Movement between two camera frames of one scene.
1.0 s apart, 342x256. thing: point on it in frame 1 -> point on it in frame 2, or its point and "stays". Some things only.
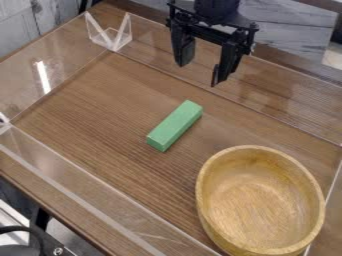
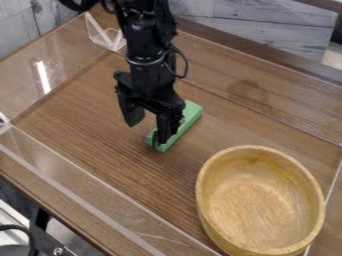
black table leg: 41,218 stays
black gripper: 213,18 -> 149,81
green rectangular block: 175,125 stays
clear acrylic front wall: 85,204 stays
